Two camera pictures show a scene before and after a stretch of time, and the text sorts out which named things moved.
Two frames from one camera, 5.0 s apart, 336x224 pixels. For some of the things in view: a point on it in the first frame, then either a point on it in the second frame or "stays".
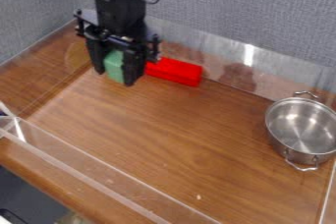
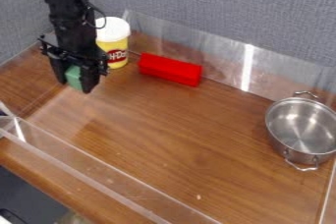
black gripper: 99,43 to 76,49
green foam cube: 113,61 to 72,76
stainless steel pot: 300,124 stays
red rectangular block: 175,71 stays
